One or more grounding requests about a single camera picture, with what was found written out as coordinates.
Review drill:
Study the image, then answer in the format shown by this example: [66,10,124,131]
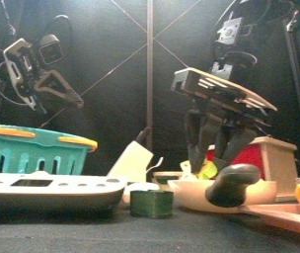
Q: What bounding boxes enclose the yellow-green toy starfruit piece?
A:
[177,158,221,181]

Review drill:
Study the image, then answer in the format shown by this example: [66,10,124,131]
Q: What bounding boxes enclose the red and wooden box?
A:
[205,135,299,203]

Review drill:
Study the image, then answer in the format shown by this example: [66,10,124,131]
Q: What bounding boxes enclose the small beige cup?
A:
[150,170,185,186]

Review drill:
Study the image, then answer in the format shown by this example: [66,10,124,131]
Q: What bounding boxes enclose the white bowl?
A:
[165,177,279,214]

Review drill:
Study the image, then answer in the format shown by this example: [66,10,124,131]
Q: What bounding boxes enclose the white toy egg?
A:
[121,181,161,206]

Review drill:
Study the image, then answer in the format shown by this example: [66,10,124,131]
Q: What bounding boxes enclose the dark green cube block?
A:
[129,189,174,219]

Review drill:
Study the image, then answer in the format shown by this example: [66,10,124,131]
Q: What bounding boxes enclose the wooden tray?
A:
[237,177,300,239]

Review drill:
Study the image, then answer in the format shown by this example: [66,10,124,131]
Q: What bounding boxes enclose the white and grey toy scale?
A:
[0,170,129,213]

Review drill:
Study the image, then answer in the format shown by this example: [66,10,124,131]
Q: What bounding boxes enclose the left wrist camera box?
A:
[37,34,66,66]

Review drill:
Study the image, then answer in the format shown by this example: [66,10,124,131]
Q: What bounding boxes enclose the black rounded handle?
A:
[204,163,263,209]

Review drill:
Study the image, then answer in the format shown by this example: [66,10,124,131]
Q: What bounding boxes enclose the grey vertical frame pole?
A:
[145,0,154,153]

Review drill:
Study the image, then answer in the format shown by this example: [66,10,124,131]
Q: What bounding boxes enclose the teal basket with yellow handles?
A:
[0,124,100,176]

